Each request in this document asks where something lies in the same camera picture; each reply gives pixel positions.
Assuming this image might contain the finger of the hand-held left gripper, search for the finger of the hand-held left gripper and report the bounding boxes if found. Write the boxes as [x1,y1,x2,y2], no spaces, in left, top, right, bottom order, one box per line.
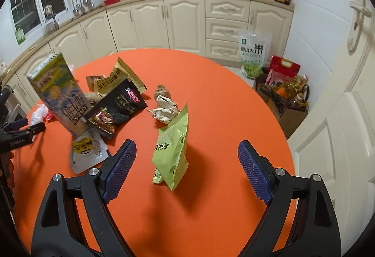
[18,122,46,137]

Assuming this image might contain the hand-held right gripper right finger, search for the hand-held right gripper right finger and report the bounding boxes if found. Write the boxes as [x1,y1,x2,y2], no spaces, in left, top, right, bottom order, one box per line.
[237,140,342,257]

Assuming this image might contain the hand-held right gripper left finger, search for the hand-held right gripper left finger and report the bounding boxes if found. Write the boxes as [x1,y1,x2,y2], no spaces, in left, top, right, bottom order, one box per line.
[31,140,138,257]

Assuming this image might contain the clear plastic wrapper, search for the clear plastic wrapper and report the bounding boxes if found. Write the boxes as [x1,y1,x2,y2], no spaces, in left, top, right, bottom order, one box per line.
[29,104,52,126]

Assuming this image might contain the white yellow food pouch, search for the white yellow food pouch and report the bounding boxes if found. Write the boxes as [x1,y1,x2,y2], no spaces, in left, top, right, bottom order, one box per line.
[70,128,110,174]

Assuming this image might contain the tall blue green snack bag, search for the tall blue green snack bag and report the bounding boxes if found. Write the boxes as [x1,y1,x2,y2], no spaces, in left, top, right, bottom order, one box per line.
[26,52,91,136]

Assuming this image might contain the brown cardboard box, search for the brown cardboard box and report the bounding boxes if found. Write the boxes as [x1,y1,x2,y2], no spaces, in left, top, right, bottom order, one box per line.
[253,74,308,139]

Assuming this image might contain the black snack packet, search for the black snack packet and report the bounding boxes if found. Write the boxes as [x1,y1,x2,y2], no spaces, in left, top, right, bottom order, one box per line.
[86,80,148,139]

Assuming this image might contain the crumpled white paper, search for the crumpled white paper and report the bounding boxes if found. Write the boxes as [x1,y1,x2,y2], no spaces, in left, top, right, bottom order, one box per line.
[147,95,179,124]

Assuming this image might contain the brown round lump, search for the brown round lump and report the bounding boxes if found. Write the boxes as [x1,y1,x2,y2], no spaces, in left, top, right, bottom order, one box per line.
[153,84,172,101]

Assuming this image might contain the yellow cooking oil bottle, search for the yellow cooking oil bottle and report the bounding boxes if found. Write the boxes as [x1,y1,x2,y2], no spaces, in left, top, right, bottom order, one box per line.
[275,75,309,105]

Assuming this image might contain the cream panel door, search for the cream panel door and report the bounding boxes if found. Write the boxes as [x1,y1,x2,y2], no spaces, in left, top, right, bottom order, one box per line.
[289,0,375,246]

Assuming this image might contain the gold snack packet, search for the gold snack packet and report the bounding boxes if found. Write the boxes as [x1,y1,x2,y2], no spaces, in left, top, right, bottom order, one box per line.
[101,57,147,96]

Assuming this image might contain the green packet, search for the green packet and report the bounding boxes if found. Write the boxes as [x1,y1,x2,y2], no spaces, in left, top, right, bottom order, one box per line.
[15,26,26,45]

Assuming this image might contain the kitchen faucet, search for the kitchen faucet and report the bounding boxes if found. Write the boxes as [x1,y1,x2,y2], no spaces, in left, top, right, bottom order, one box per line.
[44,5,60,30]

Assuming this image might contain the red gift box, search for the red gift box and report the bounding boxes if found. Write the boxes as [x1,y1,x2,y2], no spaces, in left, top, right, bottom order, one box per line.
[265,56,301,90]

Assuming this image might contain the clear rice bag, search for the clear rice bag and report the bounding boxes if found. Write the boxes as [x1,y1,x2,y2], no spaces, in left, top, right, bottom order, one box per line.
[237,29,271,79]

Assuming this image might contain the cream kitchen base cabinets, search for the cream kitchen base cabinets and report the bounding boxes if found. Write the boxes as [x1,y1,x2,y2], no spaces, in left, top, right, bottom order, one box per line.
[0,0,295,117]

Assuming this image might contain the cream door handle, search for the cream door handle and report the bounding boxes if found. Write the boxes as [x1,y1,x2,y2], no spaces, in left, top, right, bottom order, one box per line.
[347,0,372,54]

